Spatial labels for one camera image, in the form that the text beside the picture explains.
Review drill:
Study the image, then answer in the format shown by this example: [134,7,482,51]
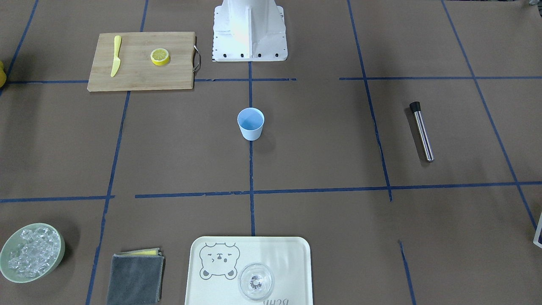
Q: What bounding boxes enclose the wooden cutting board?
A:
[87,31,196,92]

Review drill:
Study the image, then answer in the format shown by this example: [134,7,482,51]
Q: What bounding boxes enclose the light blue cup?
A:
[237,107,265,141]

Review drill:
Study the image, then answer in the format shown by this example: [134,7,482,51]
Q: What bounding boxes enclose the yellow lemon at edge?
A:
[0,61,7,88]

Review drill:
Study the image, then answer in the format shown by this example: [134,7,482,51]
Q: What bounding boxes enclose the cream bear tray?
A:
[185,236,313,305]

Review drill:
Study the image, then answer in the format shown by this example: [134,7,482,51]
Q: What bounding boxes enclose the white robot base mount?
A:
[212,0,288,62]

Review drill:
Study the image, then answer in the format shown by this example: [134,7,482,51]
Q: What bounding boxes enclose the grey folded cloth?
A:
[106,248,165,305]

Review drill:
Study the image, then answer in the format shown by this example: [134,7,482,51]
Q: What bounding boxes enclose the clear wine glass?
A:
[239,263,275,301]

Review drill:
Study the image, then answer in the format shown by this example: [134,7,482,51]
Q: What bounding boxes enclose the white box at edge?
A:
[533,213,542,248]

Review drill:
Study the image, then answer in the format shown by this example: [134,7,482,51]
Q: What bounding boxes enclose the green bowl of ice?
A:
[0,223,65,283]

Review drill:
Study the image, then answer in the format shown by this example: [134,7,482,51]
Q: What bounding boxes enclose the steel muddler black tip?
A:
[409,101,435,163]

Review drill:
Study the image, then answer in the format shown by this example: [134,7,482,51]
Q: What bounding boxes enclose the half lemon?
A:
[150,48,171,66]

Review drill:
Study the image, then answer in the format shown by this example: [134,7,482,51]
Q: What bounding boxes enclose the yellow plastic knife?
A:
[110,35,122,77]

